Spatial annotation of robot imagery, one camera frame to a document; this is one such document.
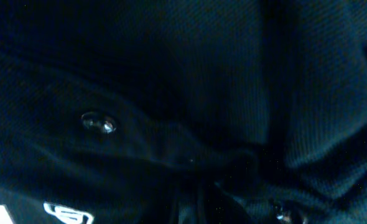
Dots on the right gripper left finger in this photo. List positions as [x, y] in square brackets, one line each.
[167, 205]

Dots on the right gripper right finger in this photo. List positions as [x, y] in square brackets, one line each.
[214, 207]

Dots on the black t-shirt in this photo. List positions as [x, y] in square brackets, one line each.
[105, 103]

